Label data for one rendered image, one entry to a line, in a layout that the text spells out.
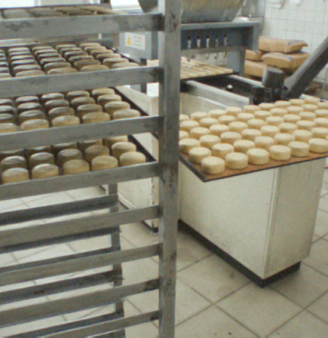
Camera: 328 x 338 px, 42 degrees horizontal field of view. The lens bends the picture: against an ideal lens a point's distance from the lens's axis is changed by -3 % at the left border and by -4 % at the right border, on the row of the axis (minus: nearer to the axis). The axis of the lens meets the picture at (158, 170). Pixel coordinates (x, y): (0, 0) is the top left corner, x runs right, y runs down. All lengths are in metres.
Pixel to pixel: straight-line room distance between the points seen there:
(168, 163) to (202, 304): 1.38
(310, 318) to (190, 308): 0.55
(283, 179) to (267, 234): 0.27
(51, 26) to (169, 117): 0.25
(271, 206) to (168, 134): 1.23
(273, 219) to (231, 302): 0.45
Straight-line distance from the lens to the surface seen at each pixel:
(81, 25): 0.73
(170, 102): 0.76
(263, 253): 2.09
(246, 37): 2.60
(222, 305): 2.12
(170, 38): 0.74
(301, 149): 1.04
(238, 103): 1.99
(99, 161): 0.85
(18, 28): 0.72
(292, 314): 2.13
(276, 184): 1.90
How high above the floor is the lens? 1.39
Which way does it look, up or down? 24 degrees down
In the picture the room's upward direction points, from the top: straight up
